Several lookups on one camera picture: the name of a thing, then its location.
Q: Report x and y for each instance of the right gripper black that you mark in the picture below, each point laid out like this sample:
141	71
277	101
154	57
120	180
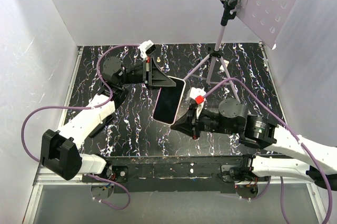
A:
185	123

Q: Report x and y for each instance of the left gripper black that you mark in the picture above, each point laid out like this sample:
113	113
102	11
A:
156	78

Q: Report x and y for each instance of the black smartphone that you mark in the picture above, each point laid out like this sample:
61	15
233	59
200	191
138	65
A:
168	100

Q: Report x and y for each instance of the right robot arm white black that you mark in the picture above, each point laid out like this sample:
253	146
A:
304	159

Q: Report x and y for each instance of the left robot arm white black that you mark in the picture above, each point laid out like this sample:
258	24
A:
61	148

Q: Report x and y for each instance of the tripod stand silver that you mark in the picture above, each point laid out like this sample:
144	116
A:
229	13

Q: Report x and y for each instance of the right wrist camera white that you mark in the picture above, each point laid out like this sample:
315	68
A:
197	95

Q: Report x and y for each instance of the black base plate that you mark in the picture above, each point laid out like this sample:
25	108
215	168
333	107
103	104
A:
174	173

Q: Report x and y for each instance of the aluminium rail frame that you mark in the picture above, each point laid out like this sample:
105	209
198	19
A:
303	158

